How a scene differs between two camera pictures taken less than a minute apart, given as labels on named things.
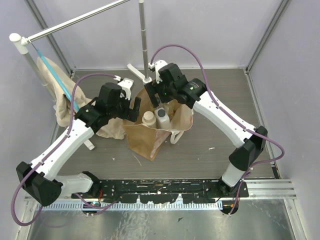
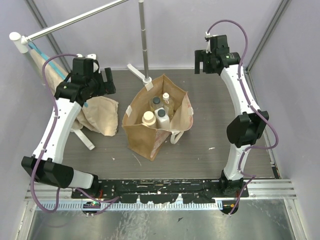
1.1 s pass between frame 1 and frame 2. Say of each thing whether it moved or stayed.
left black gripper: moved
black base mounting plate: stayed
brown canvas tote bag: stayed
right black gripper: moved
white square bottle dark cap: stayed
